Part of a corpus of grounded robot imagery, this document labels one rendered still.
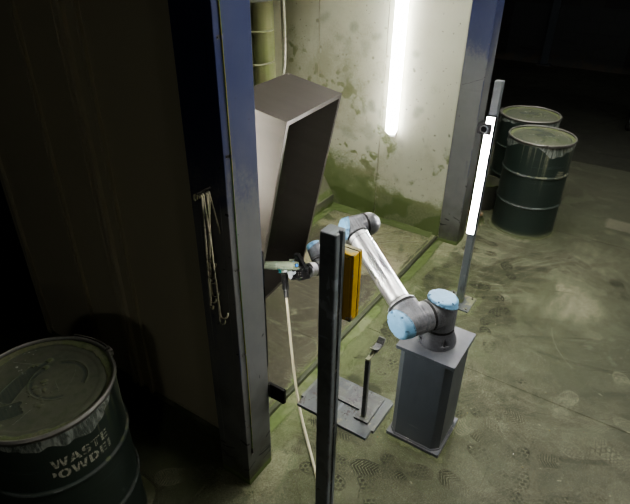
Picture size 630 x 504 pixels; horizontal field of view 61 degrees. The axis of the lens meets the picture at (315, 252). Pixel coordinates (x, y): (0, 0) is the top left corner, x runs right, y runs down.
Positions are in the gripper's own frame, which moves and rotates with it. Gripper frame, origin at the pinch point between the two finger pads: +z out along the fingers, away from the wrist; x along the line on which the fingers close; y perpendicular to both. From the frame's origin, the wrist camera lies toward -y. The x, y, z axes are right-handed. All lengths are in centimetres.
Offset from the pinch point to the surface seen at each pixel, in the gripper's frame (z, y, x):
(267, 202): 25, -39, -22
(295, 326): -40, 45, 39
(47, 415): 141, 36, -30
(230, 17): 98, -93, -103
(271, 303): -43, 32, 68
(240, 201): 83, -38, -80
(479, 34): -170, -154, -35
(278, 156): 29, -60, -38
